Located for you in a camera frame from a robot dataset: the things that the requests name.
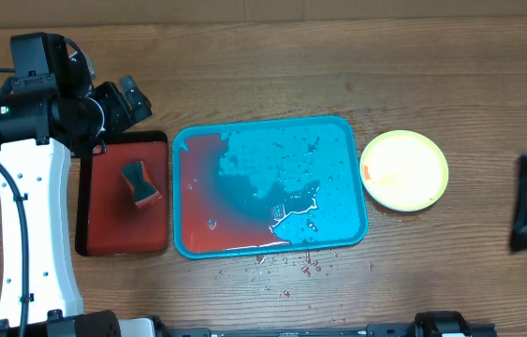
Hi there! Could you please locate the red sponge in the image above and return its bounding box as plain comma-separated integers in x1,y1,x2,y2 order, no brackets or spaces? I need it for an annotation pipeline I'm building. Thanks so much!
121,161,161,208

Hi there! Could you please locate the yellow-green plate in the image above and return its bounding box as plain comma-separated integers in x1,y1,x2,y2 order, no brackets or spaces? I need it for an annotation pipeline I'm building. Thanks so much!
359,130,449,212

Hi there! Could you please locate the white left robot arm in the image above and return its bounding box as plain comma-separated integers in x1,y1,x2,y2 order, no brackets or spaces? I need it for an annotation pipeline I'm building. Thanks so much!
0,74,152,336

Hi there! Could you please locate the black tray with red liquid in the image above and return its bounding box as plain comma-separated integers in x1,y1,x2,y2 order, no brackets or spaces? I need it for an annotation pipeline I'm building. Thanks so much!
75,131,169,256

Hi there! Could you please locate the teal plastic tray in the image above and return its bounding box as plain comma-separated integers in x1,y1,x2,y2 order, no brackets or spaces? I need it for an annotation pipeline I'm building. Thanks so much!
172,115,369,259

